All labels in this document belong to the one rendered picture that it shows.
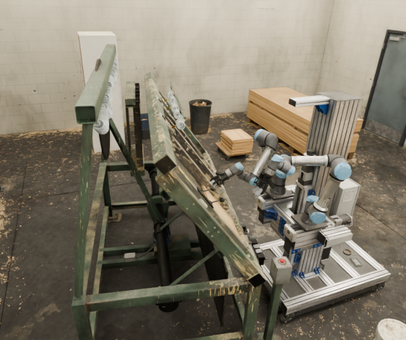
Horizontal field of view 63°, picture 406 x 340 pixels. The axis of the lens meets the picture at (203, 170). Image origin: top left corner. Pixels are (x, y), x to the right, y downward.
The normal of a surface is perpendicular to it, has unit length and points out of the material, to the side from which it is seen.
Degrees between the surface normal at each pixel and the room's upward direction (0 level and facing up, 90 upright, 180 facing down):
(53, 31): 90
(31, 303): 0
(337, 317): 0
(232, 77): 90
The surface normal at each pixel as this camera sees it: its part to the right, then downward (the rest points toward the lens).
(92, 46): 0.36, 0.45
